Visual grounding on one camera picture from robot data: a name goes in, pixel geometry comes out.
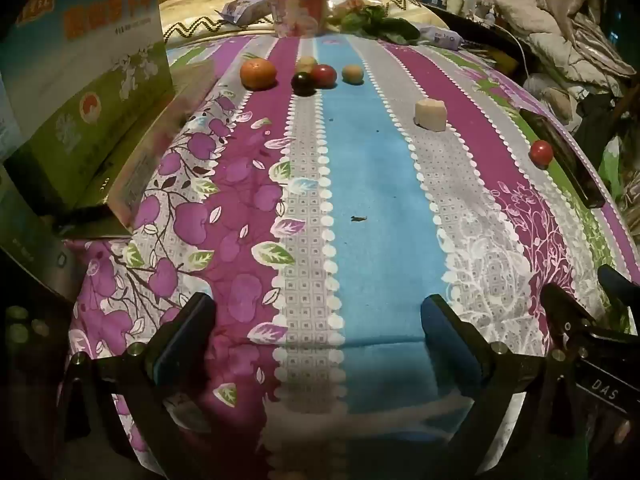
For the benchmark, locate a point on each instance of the pale cube block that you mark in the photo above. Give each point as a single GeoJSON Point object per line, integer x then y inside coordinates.
{"type": "Point", "coordinates": [430, 114]}

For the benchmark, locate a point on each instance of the red cherry tomato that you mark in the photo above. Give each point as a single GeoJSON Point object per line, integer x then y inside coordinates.
{"type": "Point", "coordinates": [541, 153]}

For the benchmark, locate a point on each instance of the pile of clothes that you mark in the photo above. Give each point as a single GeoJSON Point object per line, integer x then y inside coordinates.
{"type": "Point", "coordinates": [565, 25]}

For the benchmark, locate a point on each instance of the green plastic bag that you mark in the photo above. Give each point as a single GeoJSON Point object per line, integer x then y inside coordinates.
{"type": "Point", "coordinates": [612, 165]}

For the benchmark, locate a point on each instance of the small peach green fruit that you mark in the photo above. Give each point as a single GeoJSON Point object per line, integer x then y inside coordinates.
{"type": "Point", "coordinates": [352, 74]}

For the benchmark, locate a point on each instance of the blue green printed cardboard box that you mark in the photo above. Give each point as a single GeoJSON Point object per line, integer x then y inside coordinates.
{"type": "Point", "coordinates": [100, 85]}

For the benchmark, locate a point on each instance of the medium orange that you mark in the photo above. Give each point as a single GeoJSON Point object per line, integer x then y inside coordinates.
{"type": "Point", "coordinates": [258, 74]}

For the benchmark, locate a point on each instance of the red round fruit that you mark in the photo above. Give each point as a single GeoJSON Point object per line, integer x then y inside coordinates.
{"type": "Point", "coordinates": [325, 75]}

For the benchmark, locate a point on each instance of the leafy greens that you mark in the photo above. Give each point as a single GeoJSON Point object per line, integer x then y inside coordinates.
{"type": "Point", "coordinates": [385, 22]}

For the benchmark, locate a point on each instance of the pink red container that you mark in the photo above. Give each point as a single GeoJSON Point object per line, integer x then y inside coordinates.
{"type": "Point", "coordinates": [300, 12]}

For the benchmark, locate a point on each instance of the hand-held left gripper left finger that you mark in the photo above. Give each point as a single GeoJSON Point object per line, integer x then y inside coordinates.
{"type": "Point", "coordinates": [185, 330]}

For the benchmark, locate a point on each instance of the striped floral bedsheet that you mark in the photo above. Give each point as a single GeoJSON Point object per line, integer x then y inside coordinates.
{"type": "Point", "coordinates": [370, 185]}

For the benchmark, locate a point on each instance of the dark plum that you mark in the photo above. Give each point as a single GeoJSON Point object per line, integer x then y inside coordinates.
{"type": "Point", "coordinates": [303, 85]}

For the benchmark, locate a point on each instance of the purple tissue packet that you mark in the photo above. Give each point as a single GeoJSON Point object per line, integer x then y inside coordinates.
{"type": "Point", "coordinates": [442, 37]}

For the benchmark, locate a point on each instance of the small dark leaf scrap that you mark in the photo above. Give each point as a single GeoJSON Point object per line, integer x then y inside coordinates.
{"type": "Point", "coordinates": [359, 218]}

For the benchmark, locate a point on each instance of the pale yellow round fruit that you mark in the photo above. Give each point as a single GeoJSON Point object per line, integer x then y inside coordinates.
{"type": "Point", "coordinates": [305, 62]}

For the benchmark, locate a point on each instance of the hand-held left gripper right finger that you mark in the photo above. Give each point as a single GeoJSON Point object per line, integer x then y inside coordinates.
{"type": "Point", "coordinates": [447, 340]}

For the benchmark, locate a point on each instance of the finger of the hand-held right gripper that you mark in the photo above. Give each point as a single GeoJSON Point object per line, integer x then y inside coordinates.
{"type": "Point", "coordinates": [565, 310]}
{"type": "Point", "coordinates": [620, 287]}

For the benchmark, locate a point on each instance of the purple snack packet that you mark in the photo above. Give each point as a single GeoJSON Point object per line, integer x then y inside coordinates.
{"type": "Point", "coordinates": [250, 7]}

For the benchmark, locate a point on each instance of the yellow zigzag quilt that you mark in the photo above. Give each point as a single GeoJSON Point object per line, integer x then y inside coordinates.
{"type": "Point", "coordinates": [200, 15]}

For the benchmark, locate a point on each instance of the clear plastic packet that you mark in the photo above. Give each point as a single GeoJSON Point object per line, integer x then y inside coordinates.
{"type": "Point", "coordinates": [345, 2]}

